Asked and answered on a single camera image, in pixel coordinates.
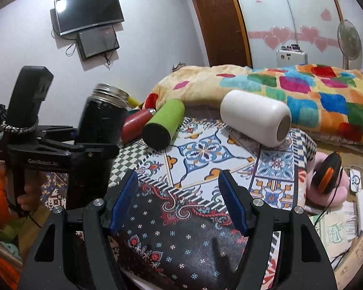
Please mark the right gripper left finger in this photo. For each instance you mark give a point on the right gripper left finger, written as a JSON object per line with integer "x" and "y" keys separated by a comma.
{"x": 72, "y": 250}

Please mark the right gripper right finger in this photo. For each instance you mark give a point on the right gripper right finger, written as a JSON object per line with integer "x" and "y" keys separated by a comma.
{"x": 303, "y": 262}

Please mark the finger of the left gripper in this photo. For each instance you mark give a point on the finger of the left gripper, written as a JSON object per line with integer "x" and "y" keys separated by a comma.
{"x": 57, "y": 132}
{"x": 88, "y": 169}

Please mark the black thermos cup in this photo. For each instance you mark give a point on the black thermos cup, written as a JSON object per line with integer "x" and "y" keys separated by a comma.
{"x": 103, "y": 116}

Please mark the red thermos cup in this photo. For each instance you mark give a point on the red thermos cup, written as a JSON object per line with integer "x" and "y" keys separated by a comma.
{"x": 134, "y": 125}

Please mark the green thermos cup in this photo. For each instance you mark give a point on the green thermos cup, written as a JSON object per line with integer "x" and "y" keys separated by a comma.
{"x": 161, "y": 128}

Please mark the white thermos cup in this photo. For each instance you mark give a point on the white thermos cup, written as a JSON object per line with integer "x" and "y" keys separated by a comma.
{"x": 262, "y": 119}

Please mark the person's left hand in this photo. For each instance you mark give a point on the person's left hand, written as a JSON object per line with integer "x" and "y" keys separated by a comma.
{"x": 30, "y": 199}

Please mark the yellow curved tube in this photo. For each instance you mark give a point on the yellow curved tube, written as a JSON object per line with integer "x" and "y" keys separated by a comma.
{"x": 133, "y": 103}

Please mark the black orange headphones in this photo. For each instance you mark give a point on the black orange headphones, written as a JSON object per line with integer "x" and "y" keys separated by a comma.
{"x": 326, "y": 172}

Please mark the patterned table cloth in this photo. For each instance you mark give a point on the patterned table cloth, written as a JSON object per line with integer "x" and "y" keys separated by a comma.
{"x": 178, "y": 233}

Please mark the white bedside cabinet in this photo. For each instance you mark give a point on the white bedside cabinet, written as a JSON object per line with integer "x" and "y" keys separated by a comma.
{"x": 291, "y": 55}

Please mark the brown wooden door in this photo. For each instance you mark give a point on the brown wooden door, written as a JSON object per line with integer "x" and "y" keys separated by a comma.
{"x": 224, "y": 33}

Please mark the standing electric fan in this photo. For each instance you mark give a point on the standing electric fan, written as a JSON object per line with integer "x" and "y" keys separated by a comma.
{"x": 349, "y": 42}

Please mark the white sliding wardrobe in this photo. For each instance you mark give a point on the white sliding wardrobe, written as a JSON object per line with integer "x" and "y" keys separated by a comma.
{"x": 312, "y": 24}

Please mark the small black wall monitor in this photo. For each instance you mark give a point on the small black wall monitor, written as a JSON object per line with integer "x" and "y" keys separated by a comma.
{"x": 96, "y": 41}

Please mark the large black wall television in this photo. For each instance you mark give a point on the large black wall television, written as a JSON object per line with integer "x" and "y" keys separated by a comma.
{"x": 75, "y": 15}

